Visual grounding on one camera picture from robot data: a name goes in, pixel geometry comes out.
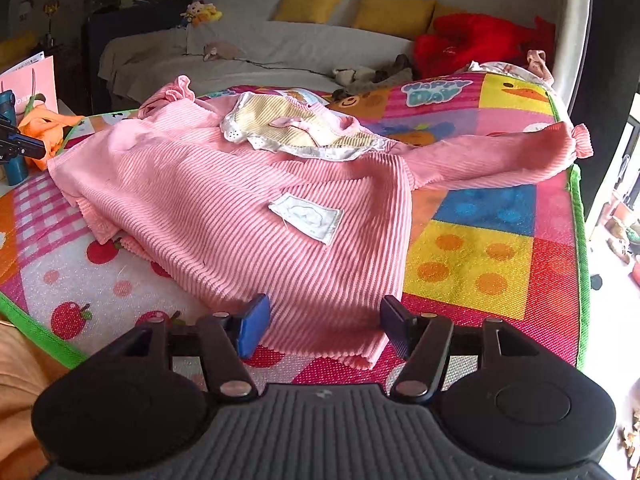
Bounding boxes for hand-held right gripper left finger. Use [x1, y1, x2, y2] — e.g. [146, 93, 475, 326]
[107, 293, 272, 402]

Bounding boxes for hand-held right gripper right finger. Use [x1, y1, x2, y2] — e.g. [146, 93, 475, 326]
[379, 295, 542, 404]

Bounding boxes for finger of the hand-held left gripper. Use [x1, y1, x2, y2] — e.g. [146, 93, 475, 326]
[0, 114, 47, 166]

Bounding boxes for pink corduroy jacket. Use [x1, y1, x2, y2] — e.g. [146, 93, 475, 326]
[47, 75, 594, 370]

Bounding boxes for teal bottle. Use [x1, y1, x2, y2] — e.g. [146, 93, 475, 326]
[0, 90, 30, 187]

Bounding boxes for orange cloth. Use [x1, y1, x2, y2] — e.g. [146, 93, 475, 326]
[19, 105, 86, 171]

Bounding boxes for pink paper bag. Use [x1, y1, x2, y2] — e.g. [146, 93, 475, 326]
[0, 51, 60, 126]

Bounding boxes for colourful printed play mat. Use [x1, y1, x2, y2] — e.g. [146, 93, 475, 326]
[0, 71, 591, 371]

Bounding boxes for small pink cloth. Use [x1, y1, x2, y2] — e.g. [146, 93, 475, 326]
[202, 41, 246, 62]

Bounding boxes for yellow plush toy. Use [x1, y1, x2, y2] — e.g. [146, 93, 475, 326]
[179, 1, 223, 28]

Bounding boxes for person's orange clothing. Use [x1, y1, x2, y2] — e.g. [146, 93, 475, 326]
[0, 322, 71, 480]

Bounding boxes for shoes on floor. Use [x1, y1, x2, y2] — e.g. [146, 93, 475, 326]
[604, 215, 640, 265]

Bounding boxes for beige cloth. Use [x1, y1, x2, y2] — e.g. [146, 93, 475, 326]
[332, 66, 377, 87]

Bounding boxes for dark grey cloth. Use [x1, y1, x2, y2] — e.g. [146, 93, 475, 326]
[375, 54, 416, 85]

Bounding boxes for grey covered sofa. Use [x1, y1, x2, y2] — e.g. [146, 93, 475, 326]
[97, 0, 556, 111]

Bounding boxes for red blanket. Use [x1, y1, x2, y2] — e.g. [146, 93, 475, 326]
[412, 12, 556, 81]

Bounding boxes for pale pink garment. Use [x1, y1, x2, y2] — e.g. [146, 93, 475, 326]
[525, 49, 555, 86]

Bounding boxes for yellow pillow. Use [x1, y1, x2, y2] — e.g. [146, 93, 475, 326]
[272, 0, 346, 25]
[427, 4, 468, 36]
[351, 0, 438, 41]

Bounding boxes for black cable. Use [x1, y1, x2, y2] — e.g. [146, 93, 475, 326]
[240, 57, 336, 77]

